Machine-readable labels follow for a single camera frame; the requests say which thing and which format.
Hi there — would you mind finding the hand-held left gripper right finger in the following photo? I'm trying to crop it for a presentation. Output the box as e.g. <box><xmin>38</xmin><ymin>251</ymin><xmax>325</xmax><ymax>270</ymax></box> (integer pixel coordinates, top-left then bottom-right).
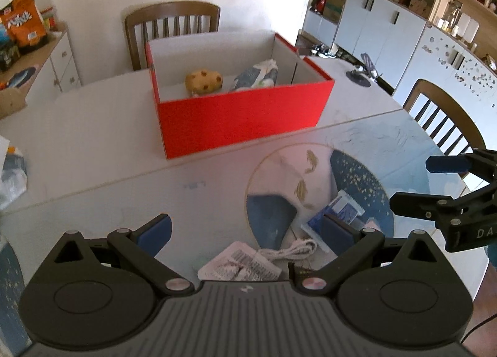
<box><xmin>297</xmin><ymin>213</ymin><xmax>445</xmax><ymax>297</ymax></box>

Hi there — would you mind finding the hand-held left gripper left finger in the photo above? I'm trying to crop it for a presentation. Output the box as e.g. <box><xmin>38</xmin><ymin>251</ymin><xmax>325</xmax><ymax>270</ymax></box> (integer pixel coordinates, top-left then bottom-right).
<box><xmin>52</xmin><ymin>213</ymin><xmax>195</xmax><ymax>297</ymax></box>

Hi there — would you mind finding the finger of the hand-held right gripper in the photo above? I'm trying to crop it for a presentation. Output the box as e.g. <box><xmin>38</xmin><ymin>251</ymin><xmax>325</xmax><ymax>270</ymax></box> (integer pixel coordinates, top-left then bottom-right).
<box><xmin>425</xmin><ymin>148</ymin><xmax>497</xmax><ymax>191</ymax></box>
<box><xmin>389</xmin><ymin>182</ymin><xmax>497</xmax><ymax>226</ymax></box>

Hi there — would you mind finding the small blue packet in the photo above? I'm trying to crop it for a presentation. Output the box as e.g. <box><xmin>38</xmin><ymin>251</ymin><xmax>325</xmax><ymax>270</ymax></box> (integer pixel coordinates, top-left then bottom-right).
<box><xmin>301</xmin><ymin>191</ymin><xmax>367</xmax><ymax>253</ymax></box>

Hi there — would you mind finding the white usb cable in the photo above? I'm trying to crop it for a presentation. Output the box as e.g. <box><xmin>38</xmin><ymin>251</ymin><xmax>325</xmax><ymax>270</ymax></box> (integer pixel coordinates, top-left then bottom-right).
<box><xmin>256</xmin><ymin>238</ymin><xmax>317</xmax><ymax>262</ymax></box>

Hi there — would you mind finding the white printed packet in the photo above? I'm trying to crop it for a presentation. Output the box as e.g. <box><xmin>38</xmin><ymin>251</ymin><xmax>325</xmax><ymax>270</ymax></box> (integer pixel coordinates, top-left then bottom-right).
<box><xmin>197</xmin><ymin>241</ymin><xmax>284</xmax><ymax>282</ymax></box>

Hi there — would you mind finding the red cardboard box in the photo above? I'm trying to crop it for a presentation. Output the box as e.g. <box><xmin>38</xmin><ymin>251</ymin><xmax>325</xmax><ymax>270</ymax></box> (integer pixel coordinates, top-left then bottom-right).
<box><xmin>145</xmin><ymin>29</ymin><xmax>335</xmax><ymax>160</ymax></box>

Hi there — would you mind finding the yellow plush toy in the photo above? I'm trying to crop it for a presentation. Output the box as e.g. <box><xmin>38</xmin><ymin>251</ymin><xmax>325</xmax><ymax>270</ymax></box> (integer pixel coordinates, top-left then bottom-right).
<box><xmin>185</xmin><ymin>69</ymin><xmax>223</xmax><ymax>97</ymax></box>

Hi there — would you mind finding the white wet wipes pack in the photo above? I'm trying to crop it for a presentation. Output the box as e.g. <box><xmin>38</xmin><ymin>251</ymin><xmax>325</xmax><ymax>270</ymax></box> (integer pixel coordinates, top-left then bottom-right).
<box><xmin>229</xmin><ymin>59</ymin><xmax>279</xmax><ymax>92</ymax></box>

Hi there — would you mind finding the marble patterned desktop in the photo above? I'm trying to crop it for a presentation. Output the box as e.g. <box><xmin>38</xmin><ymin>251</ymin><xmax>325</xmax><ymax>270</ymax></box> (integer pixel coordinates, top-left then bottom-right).
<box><xmin>0</xmin><ymin>56</ymin><xmax>490</xmax><ymax>357</ymax></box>

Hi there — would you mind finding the brown wooden chair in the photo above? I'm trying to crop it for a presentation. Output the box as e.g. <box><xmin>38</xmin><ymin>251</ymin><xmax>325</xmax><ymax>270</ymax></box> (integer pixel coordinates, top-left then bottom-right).
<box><xmin>403</xmin><ymin>78</ymin><xmax>486</xmax><ymax>156</ymax></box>
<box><xmin>124</xmin><ymin>1</ymin><xmax>221</xmax><ymax>71</ymax></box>

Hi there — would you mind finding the metal phone stand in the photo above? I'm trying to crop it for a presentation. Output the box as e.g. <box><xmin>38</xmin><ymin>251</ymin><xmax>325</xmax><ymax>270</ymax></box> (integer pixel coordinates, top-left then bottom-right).
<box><xmin>345</xmin><ymin>53</ymin><xmax>383</xmax><ymax>88</ymax></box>

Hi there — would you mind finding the clear plastic bag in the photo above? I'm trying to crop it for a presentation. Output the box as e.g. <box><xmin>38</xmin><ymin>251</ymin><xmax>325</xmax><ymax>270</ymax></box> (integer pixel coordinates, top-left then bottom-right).
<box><xmin>0</xmin><ymin>136</ymin><xmax>29</xmax><ymax>210</ymax></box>

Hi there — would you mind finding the open cardboard box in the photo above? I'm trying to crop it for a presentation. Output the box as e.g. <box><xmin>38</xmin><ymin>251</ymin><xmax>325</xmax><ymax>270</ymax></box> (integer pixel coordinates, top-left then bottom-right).
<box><xmin>0</xmin><ymin>87</ymin><xmax>28</xmax><ymax>119</ymax></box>

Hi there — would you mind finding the cardboard box in cabinet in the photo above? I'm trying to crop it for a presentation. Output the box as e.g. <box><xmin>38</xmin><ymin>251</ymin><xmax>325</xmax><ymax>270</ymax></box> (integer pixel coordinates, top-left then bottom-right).
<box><xmin>323</xmin><ymin>0</ymin><xmax>347</xmax><ymax>23</ymax></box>

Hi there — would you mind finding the white side cabinet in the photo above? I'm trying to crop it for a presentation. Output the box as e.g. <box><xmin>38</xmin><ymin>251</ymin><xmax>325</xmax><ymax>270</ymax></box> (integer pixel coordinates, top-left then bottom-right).
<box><xmin>0</xmin><ymin>23</ymin><xmax>82</xmax><ymax>117</ymax></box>

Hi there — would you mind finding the round blue mat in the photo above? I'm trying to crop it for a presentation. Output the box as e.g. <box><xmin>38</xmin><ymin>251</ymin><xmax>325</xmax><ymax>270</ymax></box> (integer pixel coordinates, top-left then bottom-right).
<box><xmin>8</xmin><ymin>66</ymin><xmax>39</xmax><ymax>88</ymax></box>

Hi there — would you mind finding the dark printed box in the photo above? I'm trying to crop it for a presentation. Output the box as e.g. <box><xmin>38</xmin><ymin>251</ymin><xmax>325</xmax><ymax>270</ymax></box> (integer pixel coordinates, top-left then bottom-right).
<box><xmin>0</xmin><ymin>44</ymin><xmax>22</xmax><ymax>72</ymax></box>

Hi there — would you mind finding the orange snack bag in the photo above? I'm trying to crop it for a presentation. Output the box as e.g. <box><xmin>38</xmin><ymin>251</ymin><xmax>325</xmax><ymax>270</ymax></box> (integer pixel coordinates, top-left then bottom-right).
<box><xmin>0</xmin><ymin>0</ymin><xmax>49</xmax><ymax>49</ymax></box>

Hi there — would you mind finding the black cable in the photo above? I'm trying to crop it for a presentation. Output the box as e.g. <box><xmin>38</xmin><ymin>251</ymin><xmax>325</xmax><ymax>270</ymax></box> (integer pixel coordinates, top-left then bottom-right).
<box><xmin>460</xmin><ymin>318</ymin><xmax>497</xmax><ymax>342</ymax></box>

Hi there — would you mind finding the white wooden wall cabinet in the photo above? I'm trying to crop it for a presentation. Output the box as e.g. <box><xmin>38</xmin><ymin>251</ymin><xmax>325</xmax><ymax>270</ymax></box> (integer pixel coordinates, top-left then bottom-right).
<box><xmin>297</xmin><ymin>0</ymin><xmax>497</xmax><ymax>148</ymax></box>

